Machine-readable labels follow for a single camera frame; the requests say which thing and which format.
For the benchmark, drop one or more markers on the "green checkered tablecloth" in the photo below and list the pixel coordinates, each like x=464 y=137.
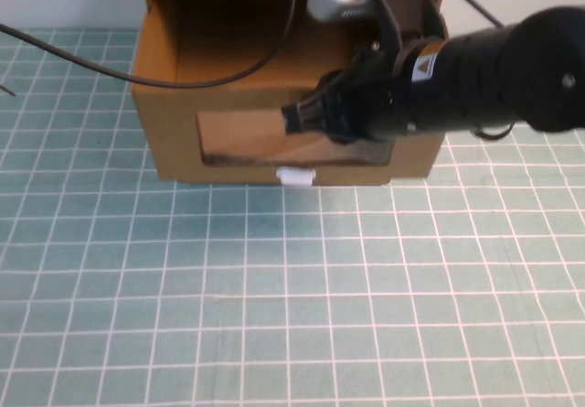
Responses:
x=292 y=315

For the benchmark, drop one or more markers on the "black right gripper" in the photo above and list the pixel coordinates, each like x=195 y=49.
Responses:
x=365 y=100

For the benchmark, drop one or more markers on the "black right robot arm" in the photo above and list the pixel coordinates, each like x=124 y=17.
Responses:
x=503 y=73

